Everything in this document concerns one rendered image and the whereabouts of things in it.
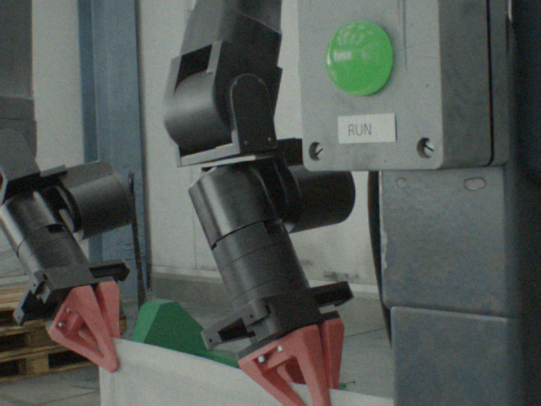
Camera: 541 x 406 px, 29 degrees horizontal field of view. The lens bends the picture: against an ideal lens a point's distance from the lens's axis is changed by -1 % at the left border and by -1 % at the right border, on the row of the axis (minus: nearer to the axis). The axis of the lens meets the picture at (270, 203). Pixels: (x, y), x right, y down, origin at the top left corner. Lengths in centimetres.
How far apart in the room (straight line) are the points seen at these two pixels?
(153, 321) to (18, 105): 502
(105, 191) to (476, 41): 69
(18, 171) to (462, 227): 66
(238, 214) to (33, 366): 551
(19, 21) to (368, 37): 80
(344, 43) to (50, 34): 886
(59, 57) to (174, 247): 189
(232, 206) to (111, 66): 827
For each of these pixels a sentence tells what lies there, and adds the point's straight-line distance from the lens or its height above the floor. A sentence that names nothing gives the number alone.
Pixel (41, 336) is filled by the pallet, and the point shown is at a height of 23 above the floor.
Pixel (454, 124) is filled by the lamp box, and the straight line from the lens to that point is 41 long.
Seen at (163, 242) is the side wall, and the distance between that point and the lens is 913.
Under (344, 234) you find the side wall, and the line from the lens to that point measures 757.
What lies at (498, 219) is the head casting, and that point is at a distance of 45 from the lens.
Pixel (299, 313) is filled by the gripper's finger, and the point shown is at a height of 114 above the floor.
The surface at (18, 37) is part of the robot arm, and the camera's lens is 117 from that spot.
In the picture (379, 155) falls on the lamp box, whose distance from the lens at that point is 43.
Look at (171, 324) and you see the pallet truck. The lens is 617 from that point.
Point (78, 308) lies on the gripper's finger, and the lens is 98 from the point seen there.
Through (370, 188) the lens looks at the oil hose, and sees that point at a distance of 51.
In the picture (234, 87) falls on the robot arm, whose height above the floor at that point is 129.
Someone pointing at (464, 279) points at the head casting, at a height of 119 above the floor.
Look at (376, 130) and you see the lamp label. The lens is 43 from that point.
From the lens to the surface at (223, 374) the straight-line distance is 84.
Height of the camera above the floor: 125
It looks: 3 degrees down
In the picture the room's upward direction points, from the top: 2 degrees counter-clockwise
